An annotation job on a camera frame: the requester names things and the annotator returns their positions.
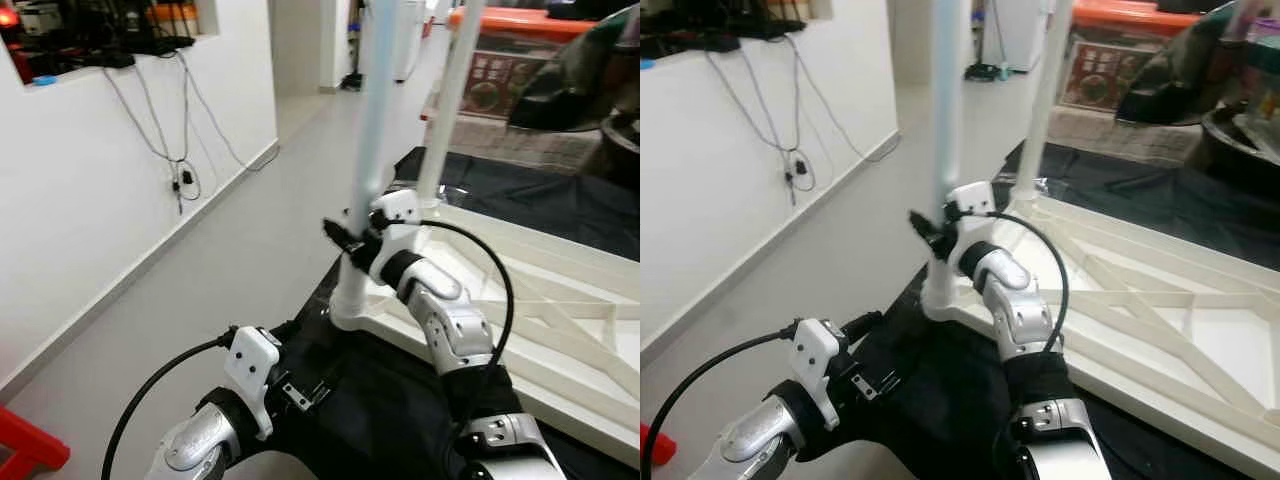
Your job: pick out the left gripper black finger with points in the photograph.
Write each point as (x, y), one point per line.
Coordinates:
(283, 330)
(865, 323)

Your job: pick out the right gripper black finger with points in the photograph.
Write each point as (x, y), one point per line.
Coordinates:
(922, 226)
(338, 233)

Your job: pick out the white plastic table leg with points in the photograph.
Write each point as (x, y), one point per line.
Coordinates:
(375, 120)
(945, 110)
(1045, 90)
(450, 100)

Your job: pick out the white plastic children table top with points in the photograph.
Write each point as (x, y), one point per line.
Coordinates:
(1150, 380)
(560, 400)

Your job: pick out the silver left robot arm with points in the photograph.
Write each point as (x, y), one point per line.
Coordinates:
(745, 445)
(195, 450)

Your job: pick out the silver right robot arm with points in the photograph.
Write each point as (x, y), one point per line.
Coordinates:
(450, 310)
(1015, 300)

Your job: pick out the speckled stone ledge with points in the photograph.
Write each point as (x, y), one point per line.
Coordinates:
(1120, 140)
(520, 150)

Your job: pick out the white appliance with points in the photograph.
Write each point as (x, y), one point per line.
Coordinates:
(1015, 35)
(410, 40)

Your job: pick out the red plastic stool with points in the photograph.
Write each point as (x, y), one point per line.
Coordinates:
(25, 445)
(655, 448)

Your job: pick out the orange lid storage box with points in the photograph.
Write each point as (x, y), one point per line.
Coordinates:
(520, 85)
(1110, 75)

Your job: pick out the black bag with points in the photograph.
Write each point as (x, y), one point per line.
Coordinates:
(580, 80)
(1190, 75)

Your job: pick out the black bowl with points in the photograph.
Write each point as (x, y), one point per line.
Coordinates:
(625, 155)
(1240, 165)

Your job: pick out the small blue object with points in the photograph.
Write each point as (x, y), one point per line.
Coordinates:
(45, 80)

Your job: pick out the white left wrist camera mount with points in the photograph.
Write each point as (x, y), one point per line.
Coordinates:
(815, 350)
(250, 360)

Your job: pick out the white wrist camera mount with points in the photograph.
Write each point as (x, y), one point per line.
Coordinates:
(815, 350)
(972, 200)
(250, 360)
(398, 210)

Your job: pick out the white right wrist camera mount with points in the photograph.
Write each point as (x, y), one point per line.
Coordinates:
(398, 210)
(972, 200)

